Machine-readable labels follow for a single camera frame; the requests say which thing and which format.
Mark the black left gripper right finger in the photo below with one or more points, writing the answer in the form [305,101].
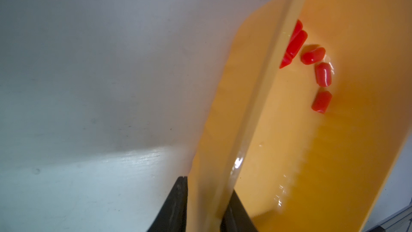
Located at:
[236,219]

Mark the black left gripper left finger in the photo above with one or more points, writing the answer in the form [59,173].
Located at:
[172,217]

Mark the red sleeve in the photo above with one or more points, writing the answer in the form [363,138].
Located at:
[313,56]
[322,101]
[296,44]
[323,74]
[298,27]

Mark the yellow plastic storage tray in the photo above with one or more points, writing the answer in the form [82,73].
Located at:
[294,169]

